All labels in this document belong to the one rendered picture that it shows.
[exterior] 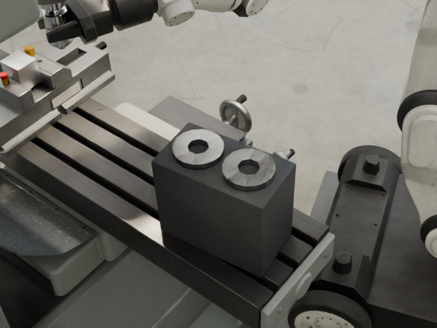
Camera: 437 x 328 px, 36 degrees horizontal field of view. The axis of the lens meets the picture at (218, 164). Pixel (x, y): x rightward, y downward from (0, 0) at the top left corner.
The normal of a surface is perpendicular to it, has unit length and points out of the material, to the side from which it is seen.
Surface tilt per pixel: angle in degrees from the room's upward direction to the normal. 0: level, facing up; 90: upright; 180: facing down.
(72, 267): 90
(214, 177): 0
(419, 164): 90
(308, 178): 0
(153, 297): 90
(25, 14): 90
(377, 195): 0
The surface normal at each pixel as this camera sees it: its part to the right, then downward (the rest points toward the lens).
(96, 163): -0.04, -0.71
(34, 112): 0.79, 0.41
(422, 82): -0.35, 0.67
